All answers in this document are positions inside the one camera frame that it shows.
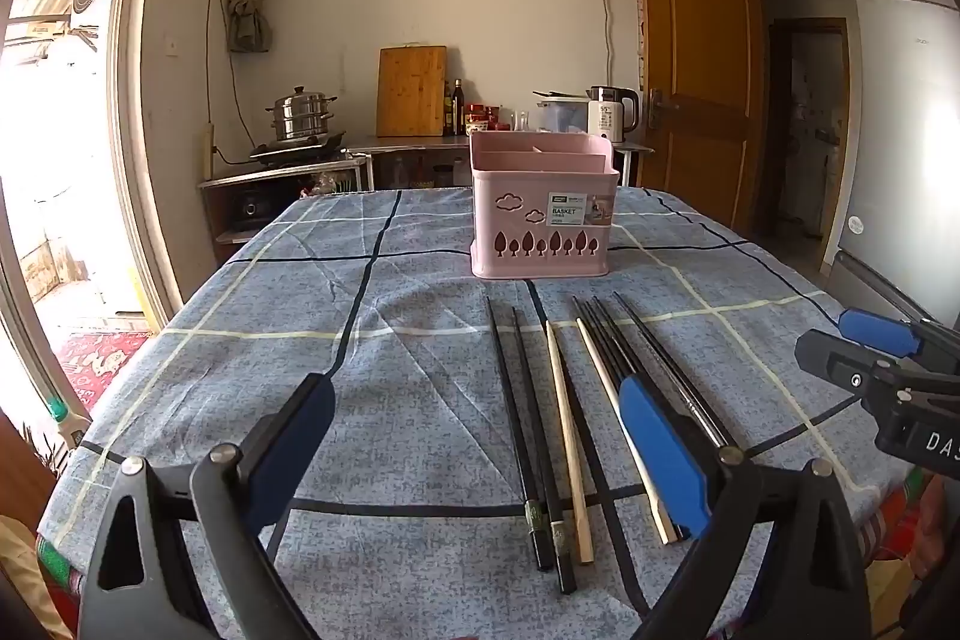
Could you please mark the black chopstick with patterned band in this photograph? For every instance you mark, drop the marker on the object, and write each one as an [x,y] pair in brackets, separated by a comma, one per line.
[541,452]
[517,445]

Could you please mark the red lidded jar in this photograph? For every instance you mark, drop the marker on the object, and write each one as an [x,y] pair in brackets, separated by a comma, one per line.
[476,123]

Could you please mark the wooden cutting board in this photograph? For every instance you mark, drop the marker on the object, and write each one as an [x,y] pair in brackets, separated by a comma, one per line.
[411,93]

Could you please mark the green capped detergent bottle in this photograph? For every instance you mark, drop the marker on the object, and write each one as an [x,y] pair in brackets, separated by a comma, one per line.
[67,426]

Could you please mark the dark oil bottle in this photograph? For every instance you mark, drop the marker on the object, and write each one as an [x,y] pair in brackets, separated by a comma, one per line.
[457,111]

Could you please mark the wall calendar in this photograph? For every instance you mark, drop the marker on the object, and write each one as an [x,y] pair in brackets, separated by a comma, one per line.
[639,33]

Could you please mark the pink plastic chopstick basket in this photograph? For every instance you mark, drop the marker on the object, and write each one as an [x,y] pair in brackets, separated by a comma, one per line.
[525,183]

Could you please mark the steel kitchen counter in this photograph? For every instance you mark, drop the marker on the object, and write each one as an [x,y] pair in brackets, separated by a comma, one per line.
[420,144]

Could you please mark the clear plastic storage box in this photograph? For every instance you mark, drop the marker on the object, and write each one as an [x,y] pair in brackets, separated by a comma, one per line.
[559,115]

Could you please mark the low steel stand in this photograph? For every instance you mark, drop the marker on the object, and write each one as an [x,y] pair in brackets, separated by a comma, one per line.
[255,175]

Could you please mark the drinking glass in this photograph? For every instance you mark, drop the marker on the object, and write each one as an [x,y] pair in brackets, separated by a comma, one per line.
[522,121]

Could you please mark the brown wooden door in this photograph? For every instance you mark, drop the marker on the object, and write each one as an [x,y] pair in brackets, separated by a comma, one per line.
[701,55]

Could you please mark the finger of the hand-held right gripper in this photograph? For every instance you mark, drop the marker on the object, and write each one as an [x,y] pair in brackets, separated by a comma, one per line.
[832,359]
[877,331]

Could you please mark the blue checked tablecloth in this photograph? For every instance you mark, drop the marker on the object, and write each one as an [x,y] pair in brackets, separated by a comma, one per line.
[300,310]

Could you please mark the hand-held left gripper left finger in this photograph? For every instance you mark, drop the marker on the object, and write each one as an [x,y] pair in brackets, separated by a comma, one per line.
[289,437]

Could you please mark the steel steamer pot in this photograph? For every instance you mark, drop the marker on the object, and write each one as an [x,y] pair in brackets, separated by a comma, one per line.
[301,115]

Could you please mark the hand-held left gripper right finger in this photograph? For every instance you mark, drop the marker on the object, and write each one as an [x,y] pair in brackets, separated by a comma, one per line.
[660,452]

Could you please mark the gas stove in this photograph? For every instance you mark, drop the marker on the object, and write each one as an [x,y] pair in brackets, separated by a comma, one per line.
[300,149]

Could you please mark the red patterned rug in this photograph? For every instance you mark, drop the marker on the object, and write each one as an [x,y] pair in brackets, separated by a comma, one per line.
[101,370]

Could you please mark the white electric kettle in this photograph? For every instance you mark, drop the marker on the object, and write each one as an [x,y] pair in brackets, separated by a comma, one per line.
[609,117]

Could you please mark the brown wooden chopstick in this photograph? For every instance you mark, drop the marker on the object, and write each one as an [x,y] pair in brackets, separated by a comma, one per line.
[570,460]

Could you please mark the beige power strip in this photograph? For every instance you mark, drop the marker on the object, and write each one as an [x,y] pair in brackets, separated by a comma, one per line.
[207,153]

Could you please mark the silver refrigerator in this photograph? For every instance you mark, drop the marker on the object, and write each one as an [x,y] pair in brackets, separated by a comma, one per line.
[900,160]

